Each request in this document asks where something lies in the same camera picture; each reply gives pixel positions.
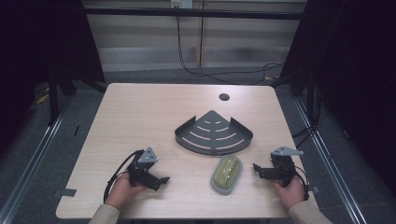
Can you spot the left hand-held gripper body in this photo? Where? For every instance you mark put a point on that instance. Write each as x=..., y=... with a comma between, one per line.
x=141, y=171

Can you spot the dark grey corner shelf rack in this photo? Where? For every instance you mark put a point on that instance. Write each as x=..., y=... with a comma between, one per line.
x=213, y=124

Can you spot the metal floor rail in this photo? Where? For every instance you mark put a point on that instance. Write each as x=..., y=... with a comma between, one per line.
x=34, y=158
x=330, y=161

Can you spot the grey soap dish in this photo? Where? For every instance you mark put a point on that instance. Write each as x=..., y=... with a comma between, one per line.
x=215, y=184

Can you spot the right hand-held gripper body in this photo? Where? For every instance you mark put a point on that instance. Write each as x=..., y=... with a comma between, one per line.
x=285, y=169

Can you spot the black stand leg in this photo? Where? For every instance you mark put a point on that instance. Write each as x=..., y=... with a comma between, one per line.
x=53, y=99

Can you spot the person's right hand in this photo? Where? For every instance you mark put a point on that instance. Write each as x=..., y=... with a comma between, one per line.
x=292, y=194

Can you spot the green soap bar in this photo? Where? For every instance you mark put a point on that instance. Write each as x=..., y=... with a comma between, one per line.
x=227, y=172

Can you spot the black horizontal frame bar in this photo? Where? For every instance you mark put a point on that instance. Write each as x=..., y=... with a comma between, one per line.
x=193, y=13

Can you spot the grey tape piece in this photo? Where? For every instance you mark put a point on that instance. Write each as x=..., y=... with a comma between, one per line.
x=66, y=192
x=315, y=189

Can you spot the white wall socket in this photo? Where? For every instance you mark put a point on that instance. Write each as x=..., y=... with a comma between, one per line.
x=181, y=3

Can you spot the yellow floor tape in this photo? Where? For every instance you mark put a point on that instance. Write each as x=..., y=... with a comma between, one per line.
x=42, y=99

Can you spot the person's left hand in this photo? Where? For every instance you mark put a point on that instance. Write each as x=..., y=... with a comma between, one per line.
x=121, y=193

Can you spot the black curtain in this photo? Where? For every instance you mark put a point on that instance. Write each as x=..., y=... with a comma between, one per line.
x=37, y=46
x=358, y=62

